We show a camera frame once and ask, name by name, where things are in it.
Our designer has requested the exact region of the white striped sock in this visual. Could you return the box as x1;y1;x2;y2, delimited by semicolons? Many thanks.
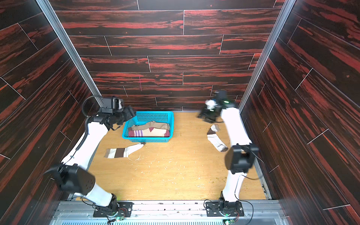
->
207;124;228;152

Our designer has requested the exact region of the white maroon sock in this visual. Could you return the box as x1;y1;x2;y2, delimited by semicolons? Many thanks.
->
104;142;146;158

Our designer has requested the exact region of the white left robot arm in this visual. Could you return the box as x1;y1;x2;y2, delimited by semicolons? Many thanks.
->
45;96;136;216

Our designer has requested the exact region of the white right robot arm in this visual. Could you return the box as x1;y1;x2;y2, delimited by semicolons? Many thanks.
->
197;91;259;204

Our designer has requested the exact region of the teal plastic basket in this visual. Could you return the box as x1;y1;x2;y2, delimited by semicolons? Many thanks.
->
122;111;174;143

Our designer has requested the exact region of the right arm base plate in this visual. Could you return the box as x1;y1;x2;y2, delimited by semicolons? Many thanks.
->
203;198;245;217

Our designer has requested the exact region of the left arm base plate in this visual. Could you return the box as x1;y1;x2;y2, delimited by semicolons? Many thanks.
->
93;201;134;219

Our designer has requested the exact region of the aluminium corner frame left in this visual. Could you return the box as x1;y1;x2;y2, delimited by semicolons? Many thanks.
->
36;0;104;107

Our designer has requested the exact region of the aluminium corner frame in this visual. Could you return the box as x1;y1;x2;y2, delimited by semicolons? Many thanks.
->
239;0;296;200
36;0;104;107

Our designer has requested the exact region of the aluminium corner frame right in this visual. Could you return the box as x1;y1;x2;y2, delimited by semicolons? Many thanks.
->
239;0;296;200

